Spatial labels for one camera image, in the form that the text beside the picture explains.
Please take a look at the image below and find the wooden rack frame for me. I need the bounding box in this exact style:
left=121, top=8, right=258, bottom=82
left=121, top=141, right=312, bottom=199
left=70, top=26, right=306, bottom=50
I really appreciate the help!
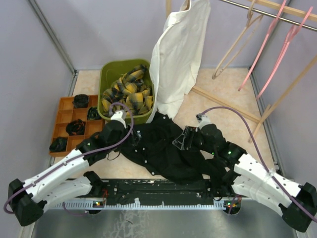
left=165, top=0, right=317, bottom=143

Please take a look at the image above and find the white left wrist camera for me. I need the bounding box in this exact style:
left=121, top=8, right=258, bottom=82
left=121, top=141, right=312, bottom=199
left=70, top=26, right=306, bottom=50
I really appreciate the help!
left=110, top=110, right=126, bottom=126

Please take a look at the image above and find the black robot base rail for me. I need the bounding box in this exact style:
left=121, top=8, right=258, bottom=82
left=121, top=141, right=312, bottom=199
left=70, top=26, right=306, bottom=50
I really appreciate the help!
left=79, top=179, right=233, bottom=206

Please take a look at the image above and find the black rolled belt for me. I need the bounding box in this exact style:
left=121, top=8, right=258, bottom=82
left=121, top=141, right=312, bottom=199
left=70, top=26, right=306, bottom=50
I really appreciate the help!
left=65, top=119, right=86, bottom=136
left=49, top=136, right=68, bottom=152

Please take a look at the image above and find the pink hanger with plaid shirt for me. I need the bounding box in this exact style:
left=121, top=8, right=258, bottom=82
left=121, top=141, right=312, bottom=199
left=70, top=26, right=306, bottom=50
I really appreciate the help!
left=238, top=0, right=287, bottom=91

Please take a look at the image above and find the pink plastic hanger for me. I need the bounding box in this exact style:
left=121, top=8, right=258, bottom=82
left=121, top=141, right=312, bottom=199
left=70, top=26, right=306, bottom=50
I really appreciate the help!
left=256, top=6, right=313, bottom=100

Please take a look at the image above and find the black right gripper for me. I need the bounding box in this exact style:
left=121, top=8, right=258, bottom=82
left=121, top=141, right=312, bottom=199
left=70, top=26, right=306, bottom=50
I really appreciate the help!
left=172, top=125, right=216, bottom=155

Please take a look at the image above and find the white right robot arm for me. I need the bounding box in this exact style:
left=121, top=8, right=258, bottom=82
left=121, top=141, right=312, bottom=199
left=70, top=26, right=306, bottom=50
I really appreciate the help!
left=173, top=124, right=317, bottom=233

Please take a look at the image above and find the orange compartment tray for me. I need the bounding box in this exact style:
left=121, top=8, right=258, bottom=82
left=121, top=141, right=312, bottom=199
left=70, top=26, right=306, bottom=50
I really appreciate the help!
left=49, top=95, right=105, bottom=157

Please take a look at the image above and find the cream white garment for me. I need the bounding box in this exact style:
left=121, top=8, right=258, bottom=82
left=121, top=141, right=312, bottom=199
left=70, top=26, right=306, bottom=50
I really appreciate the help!
left=149, top=0, right=211, bottom=119

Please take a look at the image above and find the yellow plaid shirt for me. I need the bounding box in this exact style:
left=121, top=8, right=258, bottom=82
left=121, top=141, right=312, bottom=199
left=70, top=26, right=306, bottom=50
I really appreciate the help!
left=101, top=64, right=154, bottom=117

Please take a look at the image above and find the green plastic basket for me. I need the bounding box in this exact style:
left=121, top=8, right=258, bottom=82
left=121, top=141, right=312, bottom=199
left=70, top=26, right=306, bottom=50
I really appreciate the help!
left=98, top=59, right=155, bottom=124

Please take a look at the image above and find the black rolled belt front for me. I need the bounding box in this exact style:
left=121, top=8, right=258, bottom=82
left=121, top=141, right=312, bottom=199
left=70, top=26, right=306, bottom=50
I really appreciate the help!
left=49, top=136, right=68, bottom=152

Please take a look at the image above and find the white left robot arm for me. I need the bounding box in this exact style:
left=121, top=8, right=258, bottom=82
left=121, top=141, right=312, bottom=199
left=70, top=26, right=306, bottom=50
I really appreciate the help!
left=3, top=120, right=141, bottom=227

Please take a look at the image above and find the metal hanging rod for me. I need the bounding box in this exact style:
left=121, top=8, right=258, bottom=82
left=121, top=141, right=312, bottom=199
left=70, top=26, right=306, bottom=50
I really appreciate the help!
left=217, top=0, right=317, bottom=30

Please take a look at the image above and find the black garment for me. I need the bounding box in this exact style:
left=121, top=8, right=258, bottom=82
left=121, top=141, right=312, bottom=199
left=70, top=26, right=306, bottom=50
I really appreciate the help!
left=119, top=112, right=226, bottom=189

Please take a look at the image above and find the beige wooden hanger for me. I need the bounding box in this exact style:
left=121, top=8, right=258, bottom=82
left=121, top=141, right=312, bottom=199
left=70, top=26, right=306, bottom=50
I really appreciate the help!
left=211, top=0, right=264, bottom=79

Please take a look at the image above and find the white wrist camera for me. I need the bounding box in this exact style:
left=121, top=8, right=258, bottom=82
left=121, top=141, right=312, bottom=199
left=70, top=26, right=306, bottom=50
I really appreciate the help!
left=196, top=114, right=211, bottom=129
left=110, top=110, right=126, bottom=126

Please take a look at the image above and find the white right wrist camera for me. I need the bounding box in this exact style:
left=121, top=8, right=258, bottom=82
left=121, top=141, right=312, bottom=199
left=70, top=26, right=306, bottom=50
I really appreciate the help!
left=196, top=114, right=211, bottom=129

